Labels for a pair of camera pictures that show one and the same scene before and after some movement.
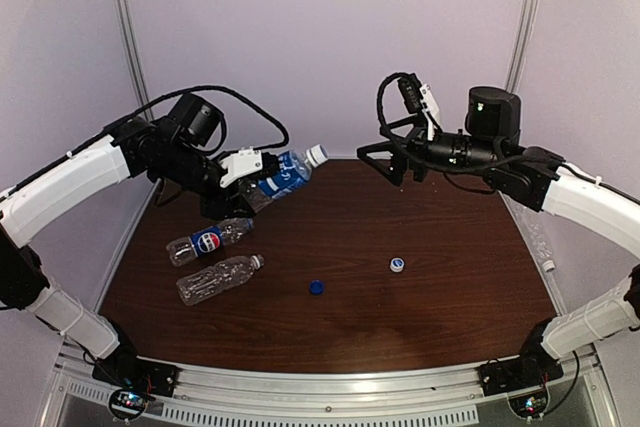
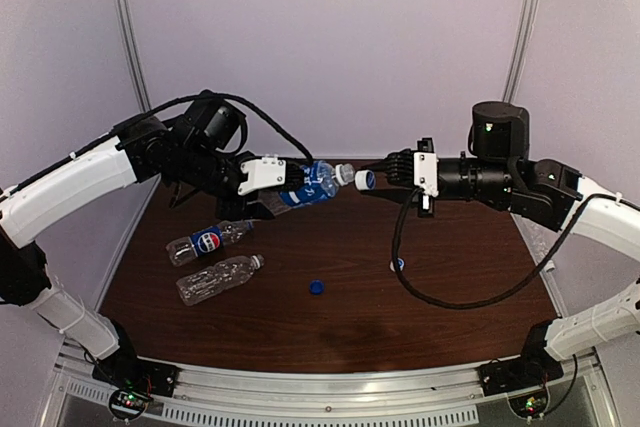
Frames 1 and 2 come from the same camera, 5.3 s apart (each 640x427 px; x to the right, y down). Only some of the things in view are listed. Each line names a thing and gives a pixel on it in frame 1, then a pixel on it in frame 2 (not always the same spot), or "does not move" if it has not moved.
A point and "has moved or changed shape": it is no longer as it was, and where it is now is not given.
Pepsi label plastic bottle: [184, 250] does not move
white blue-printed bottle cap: [317, 154] → [364, 179]
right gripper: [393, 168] → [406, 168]
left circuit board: [127, 404] does not move
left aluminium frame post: [129, 31] does not move
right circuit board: [529, 405] does not move
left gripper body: [232, 195] → [232, 204]
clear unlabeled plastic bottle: [218, 276] does not move
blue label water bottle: [294, 169] has moved or changed shape
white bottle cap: [396, 264] does not move
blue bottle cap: [316, 287] does not move
